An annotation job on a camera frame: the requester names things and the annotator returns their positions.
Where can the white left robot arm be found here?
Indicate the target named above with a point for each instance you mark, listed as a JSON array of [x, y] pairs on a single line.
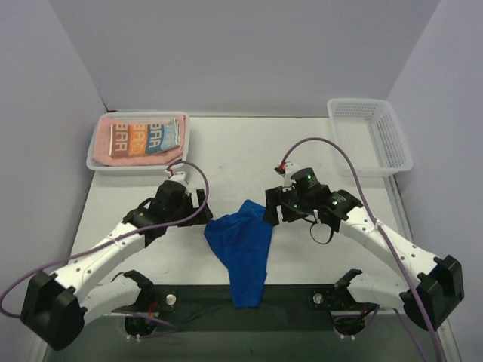
[[57, 306]]

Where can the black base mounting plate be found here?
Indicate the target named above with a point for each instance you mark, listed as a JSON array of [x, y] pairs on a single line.
[[209, 308]]

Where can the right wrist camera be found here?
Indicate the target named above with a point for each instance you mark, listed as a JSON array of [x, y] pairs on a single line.
[[285, 170]]

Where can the orange patterned towel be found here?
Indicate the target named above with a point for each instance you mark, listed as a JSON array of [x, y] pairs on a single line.
[[143, 138]]

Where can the pink towel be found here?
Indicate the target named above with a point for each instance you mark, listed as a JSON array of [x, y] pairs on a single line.
[[126, 140]]

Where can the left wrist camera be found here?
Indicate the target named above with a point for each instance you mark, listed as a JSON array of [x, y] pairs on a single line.
[[179, 176]]

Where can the white plastic basket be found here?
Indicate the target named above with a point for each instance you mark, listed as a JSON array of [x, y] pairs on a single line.
[[368, 131], [100, 142]]

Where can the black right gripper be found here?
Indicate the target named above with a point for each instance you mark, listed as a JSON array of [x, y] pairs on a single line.
[[272, 206]]

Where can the white right plastic basket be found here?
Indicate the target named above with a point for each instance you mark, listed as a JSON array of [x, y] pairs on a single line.
[[368, 131]]

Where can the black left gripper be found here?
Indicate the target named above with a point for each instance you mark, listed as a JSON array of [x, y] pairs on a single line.
[[200, 207]]

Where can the white left plastic basket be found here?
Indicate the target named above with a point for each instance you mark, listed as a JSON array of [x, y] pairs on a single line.
[[100, 142]]

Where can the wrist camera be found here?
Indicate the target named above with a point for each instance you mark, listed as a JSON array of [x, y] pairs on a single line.
[[285, 170], [179, 176]]

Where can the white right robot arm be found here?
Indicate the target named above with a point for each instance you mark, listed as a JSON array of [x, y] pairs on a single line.
[[428, 288]]

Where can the blue towel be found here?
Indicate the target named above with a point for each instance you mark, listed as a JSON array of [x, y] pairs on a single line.
[[241, 241]]

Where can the aluminium frame rail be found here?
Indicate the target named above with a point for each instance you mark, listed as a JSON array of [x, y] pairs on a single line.
[[185, 257]]

